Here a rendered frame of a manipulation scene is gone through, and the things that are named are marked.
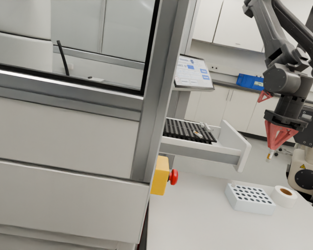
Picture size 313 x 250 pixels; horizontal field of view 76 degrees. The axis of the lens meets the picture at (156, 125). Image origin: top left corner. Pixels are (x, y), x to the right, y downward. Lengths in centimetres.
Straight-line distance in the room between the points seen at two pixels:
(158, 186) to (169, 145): 24
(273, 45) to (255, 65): 398
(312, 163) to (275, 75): 74
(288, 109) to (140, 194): 43
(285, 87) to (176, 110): 127
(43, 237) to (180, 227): 30
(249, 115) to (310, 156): 293
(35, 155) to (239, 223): 54
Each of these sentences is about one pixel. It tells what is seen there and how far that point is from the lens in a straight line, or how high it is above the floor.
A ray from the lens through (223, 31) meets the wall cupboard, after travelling 416.
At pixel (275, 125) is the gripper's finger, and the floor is 104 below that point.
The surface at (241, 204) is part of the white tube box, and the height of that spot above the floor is 79.
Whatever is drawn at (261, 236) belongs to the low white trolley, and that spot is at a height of 76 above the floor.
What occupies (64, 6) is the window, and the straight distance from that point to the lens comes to 35.
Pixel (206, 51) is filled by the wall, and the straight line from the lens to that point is 445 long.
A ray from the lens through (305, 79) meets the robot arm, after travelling 62.
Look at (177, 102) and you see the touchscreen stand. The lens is 172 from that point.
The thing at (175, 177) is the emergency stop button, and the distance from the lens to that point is 51.
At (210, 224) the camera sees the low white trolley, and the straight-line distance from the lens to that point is 62.
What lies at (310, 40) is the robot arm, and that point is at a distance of 101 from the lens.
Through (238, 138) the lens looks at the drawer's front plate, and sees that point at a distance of 81.
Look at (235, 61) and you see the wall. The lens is 456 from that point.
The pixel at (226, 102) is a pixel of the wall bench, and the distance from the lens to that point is 392.
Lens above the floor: 115
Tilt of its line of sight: 19 degrees down
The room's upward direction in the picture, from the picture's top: 11 degrees clockwise
